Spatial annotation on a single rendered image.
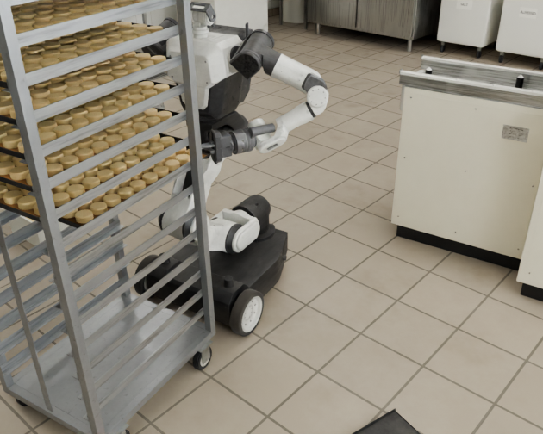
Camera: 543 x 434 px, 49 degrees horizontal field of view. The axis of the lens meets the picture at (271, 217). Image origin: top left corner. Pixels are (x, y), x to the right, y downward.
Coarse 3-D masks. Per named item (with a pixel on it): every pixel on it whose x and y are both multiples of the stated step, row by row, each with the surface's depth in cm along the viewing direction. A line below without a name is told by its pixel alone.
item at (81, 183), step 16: (144, 144) 196; (160, 144) 195; (112, 160) 187; (128, 160) 184; (80, 176) 175; (96, 176) 180; (112, 176) 177; (0, 192) 168; (16, 192) 167; (64, 192) 167; (80, 192) 168; (16, 208) 163; (32, 208) 163
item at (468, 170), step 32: (416, 96) 283; (448, 96) 275; (416, 128) 290; (448, 128) 281; (480, 128) 273; (512, 128) 266; (416, 160) 298; (448, 160) 288; (480, 160) 280; (512, 160) 272; (416, 192) 305; (448, 192) 296; (480, 192) 287; (512, 192) 278; (416, 224) 314; (448, 224) 303; (480, 224) 294; (512, 224) 285; (480, 256) 305; (512, 256) 292
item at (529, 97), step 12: (408, 72) 282; (408, 84) 284; (420, 84) 281; (432, 84) 278; (444, 84) 275; (456, 84) 272; (468, 84) 269; (480, 84) 266; (492, 84) 265; (480, 96) 268; (492, 96) 265; (504, 96) 263; (516, 96) 260; (528, 96) 257; (540, 96) 255
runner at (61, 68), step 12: (144, 36) 170; (156, 36) 174; (168, 36) 178; (108, 48) 159; (120, 48) 163; (132, 48) 167; (72, 60) 150; (84, 60) 153; (96, 60) 157; (36, 72) 142; (48, 72) 145; (60, 72) 148
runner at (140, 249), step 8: (192, 208) 212; (184, 216) 209; (192, 216) 213; (176, 224) 205; (160, 232) 199; (168, 232) 203; (152, 240) 196; (136, 248) 190; (144, 248) 194; (128, 256) 188; (136, 256) 191; (112, 264) 183; (120, 264) 185; (104, 272) 180; (112, 272) 183; (96, 280) 178; (80, 288) 173; (88, 288) 176; (80, 296) 174
